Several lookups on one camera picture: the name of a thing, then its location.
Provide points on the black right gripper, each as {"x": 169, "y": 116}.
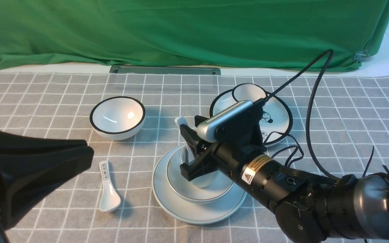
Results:
{"x": 206, "y": 152}

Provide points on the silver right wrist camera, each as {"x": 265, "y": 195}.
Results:
{"x": 225, "y": 119}

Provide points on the white spoon with pattern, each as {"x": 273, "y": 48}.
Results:
{"x": 110, "y": 199}

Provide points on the grey checked tablecloth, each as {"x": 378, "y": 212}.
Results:
{"x": 350, "y": 116}

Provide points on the black-rimmed white bowl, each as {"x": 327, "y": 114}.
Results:
{"x": 118, "y": 118}

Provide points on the plain pale cup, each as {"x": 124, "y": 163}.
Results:
{"x": 202, "y": 181}

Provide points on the black-rimmed white cup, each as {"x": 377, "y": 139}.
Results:
{"x": 249, "y": 92}

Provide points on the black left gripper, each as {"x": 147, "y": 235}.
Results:
{"x": 31, "y": 168}

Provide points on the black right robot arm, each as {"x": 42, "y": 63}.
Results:
{"x": 308, "y": 208}

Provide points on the large pale plate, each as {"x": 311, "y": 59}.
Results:
{"x": 190, "y": 212}

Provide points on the black-rimmed illustrated plate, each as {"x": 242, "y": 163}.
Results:
{"x": 276, "y": 123}

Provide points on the plain white spoon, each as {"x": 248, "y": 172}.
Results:
{"x": 189, "y": 157}

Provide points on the metal clip on backdrop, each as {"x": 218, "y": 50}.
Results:
{"x": 361, "y": 56}

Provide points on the green backdrop cloth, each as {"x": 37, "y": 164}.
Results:
{"x": 285, "y": 34}

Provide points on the pale thin-rimmed bowl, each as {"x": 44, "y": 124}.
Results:
{"x": 187, "y": 191}

